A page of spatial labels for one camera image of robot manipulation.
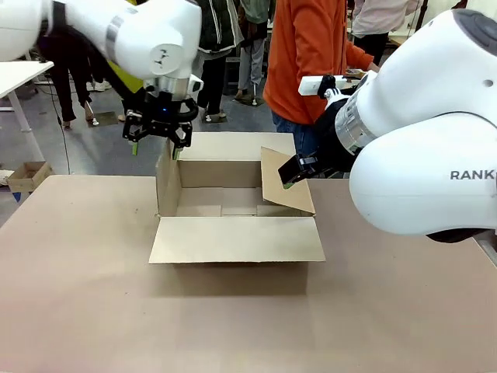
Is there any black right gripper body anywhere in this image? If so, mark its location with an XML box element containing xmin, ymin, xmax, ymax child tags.
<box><xmin>312</xmin><ymin>101</ymin><xmax>353</xmax><ymax>176</ymax></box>

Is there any bystander in black clothes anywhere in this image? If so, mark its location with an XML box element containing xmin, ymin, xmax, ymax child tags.
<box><xmin>37</xmin><ymin>23</ymin><xmax>96</xmax><ymax>129</ymax></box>

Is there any bystander in dark jacket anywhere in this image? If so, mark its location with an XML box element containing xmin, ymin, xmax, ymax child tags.
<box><xmin>193</xmin><ymin>0</ymin><xmax>245</xmax><ymax>122</ymax></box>

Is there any bystander in pale shirt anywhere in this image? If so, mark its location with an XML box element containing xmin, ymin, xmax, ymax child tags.
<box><xmin>350</xmin><ymin>0</ymin><xmax>423</xmax><ymax>68</ymax></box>

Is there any person's left forearm orange sleeve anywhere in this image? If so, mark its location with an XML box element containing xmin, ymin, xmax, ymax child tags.
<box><xmin>344</xmin><ymin>41</ymin><xmax>381</xmax><ymax>74</ymax></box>

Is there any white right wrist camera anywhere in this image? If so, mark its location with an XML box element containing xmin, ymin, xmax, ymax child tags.
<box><xmin>297</xmin><ymin>74</ymin><xmax>345</xmax><ymax>98</ymax></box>

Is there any black floor cable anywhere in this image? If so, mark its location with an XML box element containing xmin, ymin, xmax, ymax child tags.
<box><xmin>49</xmin><ymin>77</ymin><xmax>72</xmax><ymax>176</ymax></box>

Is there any small open cardboard box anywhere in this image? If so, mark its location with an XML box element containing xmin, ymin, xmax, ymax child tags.
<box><xmin>6</xmin><ymin>161</ymin><xmax>54</xmax><ymax>194</ymax></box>

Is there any bystander in grey trousers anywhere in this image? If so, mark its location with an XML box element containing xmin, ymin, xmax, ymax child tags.
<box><xmin>234</xmin><ymin>0</ymin><xmax>273</xmax><ymax>106</ymax></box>

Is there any white desk with metal legs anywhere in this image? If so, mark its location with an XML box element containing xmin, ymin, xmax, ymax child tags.
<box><xmin>0</xmin><ymin>59</ymin><xmax>55</xmax><ymax>156</ymax></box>

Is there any person in orange hoodie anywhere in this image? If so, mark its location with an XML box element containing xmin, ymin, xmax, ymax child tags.
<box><xmin>262</xmin><ymin>0</ymin><xmax>381</xmax><ymax>157</ymax></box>

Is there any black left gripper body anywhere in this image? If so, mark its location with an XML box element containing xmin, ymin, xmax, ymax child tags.
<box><xmin>142</xmin><ymin>91</ymin><xmax>200</xmax><ymax>137</ymax></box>

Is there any brown cardboard shipping box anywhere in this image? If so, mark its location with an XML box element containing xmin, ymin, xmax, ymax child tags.
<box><xmin>148</xmin><ymin>131</ymin><xmax>326</xmax><ymax>265</ymax></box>

